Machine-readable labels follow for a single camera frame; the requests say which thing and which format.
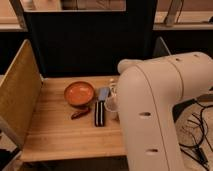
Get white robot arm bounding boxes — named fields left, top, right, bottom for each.
left=117, top=52, right=213, bottom=171

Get white ceramic cup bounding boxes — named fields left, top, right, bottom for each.
left=104, top=97, right=118, bottom=120

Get orange ceramic bowl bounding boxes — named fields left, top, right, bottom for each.
left=64, top=81, right=95, bottom=106

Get white plastic bottle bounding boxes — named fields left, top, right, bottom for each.
left=109, top=78, right=117, bottom=98

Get red chili pepper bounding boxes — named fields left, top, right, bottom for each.
left=71, top=108, right=90, bottom=120

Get black back panel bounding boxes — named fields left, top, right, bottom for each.
left=24, top=0, right=157, bottom=77

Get wooden side panel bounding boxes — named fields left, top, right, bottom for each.
left=0, top=39, right=42, bottom=149

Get black handled knife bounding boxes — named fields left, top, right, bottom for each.
left=95, top=87, right=109, bottom=127

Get black floor cables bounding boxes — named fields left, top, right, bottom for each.
left=178, top=101, right=213, bottom=171

